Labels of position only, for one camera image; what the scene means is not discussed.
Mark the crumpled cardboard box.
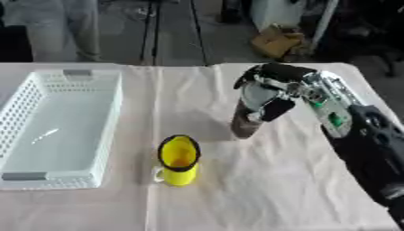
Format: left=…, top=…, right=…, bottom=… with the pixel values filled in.
left=249, top=24, right=313, bottom=60

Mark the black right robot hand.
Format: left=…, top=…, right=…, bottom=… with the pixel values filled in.
left=232, top=62, right=319, bottom=123

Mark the yellow mug with black rim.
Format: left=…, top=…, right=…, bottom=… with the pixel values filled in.
left=151, top=134, right=204, bottom=188

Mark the person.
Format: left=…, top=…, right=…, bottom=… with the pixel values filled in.
left=1, top=0, right=103, bottom=63

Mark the white perforated plastic basket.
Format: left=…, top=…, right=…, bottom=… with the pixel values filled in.
left=0, top=69, right=125, bottom=191

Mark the black chair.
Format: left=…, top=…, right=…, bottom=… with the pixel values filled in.
left=314, top=0, right=404, bottom=78

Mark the dark cylindrical can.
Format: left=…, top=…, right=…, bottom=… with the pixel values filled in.
left=228, top=80, right=281, bottom=140

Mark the black tripod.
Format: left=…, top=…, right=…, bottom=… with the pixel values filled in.
left=137, top=0, right=212, bottom=67

